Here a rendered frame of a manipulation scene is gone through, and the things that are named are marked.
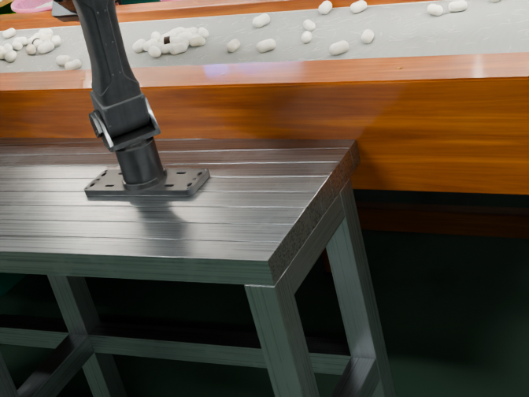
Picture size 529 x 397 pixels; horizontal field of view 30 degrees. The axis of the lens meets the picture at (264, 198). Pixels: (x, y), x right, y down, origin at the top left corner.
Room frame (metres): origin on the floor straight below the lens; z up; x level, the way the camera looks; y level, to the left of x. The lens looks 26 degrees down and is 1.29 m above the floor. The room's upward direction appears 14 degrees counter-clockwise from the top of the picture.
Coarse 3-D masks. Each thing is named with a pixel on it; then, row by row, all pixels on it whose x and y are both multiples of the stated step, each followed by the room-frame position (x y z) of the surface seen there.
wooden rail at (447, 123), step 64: (256, 64) 1.57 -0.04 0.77; (320, 64) 1.49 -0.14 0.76; (384, 64) 1.42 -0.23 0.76; (448, 64) 1.35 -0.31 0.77; (512, 64) 1.29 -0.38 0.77; (0, 128) 1.80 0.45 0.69; (64, 128) 1.71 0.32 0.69; (192, 128) 1.55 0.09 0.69; (256, 128) 1.48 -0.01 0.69; (320, 128) 1.42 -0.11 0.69; (384, 128) 1.36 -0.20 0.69; (448, 128) 1.30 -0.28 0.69; (512, 128) 1.25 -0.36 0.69; (512, 192) 1.25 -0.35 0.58
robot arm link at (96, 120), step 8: (96, 112) 1.41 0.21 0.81; (152, 112) 1.42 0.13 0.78; (96, 120) 1.40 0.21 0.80; (152, 120) 1.41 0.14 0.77; (96, 128) 1.40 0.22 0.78; (104, 128) 1.40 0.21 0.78; (144, 128) 1.42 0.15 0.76; (152, 128) 1.41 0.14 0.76; (104, 136) 1.39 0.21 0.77; (120, 136) 1.41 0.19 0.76; (128, 136) 1.41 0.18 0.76; (136, 136) 1.40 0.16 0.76; (144, 136) 1.40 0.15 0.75; (152, 136) 1.40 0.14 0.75; (104, 144) 1.41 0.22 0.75; (112, 144) 1.38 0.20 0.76; (120, 144) 1.39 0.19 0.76; (128, 144) 1.39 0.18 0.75
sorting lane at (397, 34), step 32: (448, 0) 1.72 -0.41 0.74; (480, 0) 1.68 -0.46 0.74; (512, 0) 1.63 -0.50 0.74; (0, 32) 2.34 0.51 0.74; (32, 32) 2.26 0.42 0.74; (64, 32) 2.19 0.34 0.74; (128, 32) 2.05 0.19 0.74; (160, 32) 1.99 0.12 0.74; (224, 32) 1.87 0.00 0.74; (256, 32) 1.82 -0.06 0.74; (288, 32) 1.77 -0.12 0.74; (320, 32) 1.72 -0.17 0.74; (352, 32) 1.68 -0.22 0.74; (384, 32) 1.63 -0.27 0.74; (416, 32) 1.59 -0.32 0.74; (448, 32) 1.55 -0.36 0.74; (480, 32) 1.51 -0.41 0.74; (512, 32) 1.48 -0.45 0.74; (0, 64) 2.06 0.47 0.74; (32, 64) 2.00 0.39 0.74; (160, 64) 1.78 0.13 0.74; (192, 64) 1.73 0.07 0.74
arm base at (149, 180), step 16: (144, 144) 1.39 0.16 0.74; (128, 160) 1.38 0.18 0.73; (144, 160) 1.38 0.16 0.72; (160, 160) 1.41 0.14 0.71; (96, 176) 1.47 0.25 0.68; (112, 176) 1.45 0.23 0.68; (128, 176) 1.39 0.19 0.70; (144, 176) 1.38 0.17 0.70; (160, 176) 1.39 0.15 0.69; (176, 176) 1.39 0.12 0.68; (192, 176) 1.38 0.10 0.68; (208, 176) 1.38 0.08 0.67; (96, 192) 1.42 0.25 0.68; (112, 192) 1.40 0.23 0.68; (128, 192) 1.39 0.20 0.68; (144, 192) 1.37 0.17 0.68; (160, 192) 1.36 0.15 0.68; (176, 192) 1.34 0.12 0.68; (192, 192) 1.34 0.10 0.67
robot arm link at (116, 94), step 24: (72, 0) 1.39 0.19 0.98; (96, 0) 1.36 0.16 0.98; (96, 24) 1.37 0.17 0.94; (96, 48) 1.38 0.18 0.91; (120, 48) 1.39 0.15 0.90; (96, 72) 1.40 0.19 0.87; (120, 72) 1.39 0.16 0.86; (96, 96) 1.41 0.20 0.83; (120, 96) 1.40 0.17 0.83; (144, 96) 1.41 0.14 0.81; (120, 120) 1.40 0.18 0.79; (144, 120) 1.41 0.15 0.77
